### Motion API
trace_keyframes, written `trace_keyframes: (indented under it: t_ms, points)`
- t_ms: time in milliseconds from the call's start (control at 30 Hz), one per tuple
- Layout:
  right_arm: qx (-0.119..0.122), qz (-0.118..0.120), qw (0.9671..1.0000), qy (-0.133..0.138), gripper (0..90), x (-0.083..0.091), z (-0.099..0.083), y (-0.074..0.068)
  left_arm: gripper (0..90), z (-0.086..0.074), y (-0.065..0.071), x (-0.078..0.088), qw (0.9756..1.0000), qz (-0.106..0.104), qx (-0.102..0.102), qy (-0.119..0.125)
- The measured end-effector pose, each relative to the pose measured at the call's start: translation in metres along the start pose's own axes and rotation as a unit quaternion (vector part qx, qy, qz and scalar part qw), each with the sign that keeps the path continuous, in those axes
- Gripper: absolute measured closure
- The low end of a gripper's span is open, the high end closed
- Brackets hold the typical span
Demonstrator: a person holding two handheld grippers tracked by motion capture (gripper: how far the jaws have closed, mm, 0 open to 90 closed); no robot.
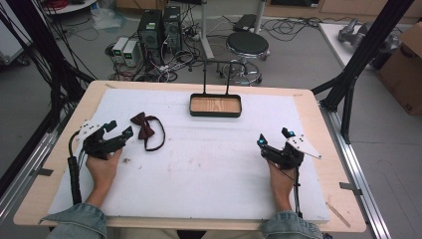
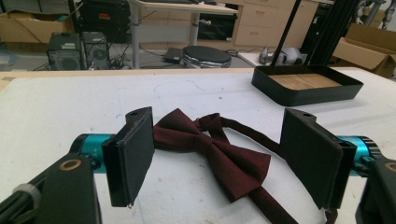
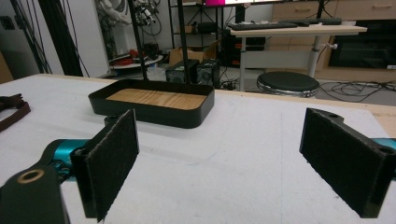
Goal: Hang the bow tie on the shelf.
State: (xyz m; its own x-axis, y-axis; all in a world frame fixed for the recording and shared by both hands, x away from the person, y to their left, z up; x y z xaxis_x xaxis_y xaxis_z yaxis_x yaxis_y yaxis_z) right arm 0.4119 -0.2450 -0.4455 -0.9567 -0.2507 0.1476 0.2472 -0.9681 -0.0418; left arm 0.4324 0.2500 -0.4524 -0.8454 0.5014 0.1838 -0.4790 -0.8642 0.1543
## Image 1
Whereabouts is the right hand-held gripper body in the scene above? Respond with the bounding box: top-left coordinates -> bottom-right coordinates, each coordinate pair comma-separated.
260,133 -> 322,171

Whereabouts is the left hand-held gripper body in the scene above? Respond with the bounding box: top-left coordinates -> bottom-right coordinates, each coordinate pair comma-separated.
75,119 -> 127,161

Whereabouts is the dark red bow tie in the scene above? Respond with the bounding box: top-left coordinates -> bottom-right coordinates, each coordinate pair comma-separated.
129,112 -> 166,152

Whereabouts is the black rack with wooden tray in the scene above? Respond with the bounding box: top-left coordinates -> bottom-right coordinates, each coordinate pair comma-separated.
188,58 -> 247,119

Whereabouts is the person's left hand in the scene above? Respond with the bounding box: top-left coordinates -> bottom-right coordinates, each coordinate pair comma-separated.
85,147 -> 123,193

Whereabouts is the person's right hand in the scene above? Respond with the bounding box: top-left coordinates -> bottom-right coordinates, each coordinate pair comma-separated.
268,161 -> 297,212

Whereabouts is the white foam mat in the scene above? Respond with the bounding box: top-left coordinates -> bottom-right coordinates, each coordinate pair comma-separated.
47,88 -> 330,223

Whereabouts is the white power supply unit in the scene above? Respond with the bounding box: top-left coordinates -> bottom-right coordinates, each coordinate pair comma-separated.
111,36 -> 129,64
122,39 -> 140,68

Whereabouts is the wooden stick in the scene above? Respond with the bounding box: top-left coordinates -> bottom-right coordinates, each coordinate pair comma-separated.
324,200 -> 351,229

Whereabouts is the black round stool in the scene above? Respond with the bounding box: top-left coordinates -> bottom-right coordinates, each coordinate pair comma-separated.
217,31 -> 272,86

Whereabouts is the black computer tower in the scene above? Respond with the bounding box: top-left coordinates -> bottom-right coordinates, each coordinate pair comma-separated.
162,5 -> 183,54
136,9 -> 164,66

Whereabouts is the white low platform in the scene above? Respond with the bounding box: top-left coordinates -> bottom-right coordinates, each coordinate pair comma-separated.
317,22 -> 404,71

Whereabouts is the black laptop adapter box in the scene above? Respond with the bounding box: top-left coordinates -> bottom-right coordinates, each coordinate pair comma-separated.
232,13 -> 258,34

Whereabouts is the white desk leg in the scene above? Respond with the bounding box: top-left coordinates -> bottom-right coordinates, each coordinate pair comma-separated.
198,0 -> 215,61

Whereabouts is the brown cardboard box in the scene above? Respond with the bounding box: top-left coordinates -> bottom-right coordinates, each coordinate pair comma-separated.
376,21 -> 422,117

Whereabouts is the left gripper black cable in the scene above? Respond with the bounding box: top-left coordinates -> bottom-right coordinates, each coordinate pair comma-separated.
67,129 -> 88,206

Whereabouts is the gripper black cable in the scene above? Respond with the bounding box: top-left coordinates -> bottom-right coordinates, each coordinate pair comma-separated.
265,157 -> 304,219
67,129 -> 88,206

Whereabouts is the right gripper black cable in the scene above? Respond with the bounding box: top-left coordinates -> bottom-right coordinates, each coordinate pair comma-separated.
265,157 -> 304,219

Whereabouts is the aluminium rail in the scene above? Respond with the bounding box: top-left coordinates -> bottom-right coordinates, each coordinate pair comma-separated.
0,111 -> 73,220
317,101 -> 394,239

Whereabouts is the tangle of floor cables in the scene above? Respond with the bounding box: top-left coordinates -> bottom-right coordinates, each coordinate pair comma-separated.
104,6 -> 233,84

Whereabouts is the black metal frame post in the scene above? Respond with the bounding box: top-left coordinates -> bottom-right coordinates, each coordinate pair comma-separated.
311,0 -> 416,145
0,0 -> 98,133

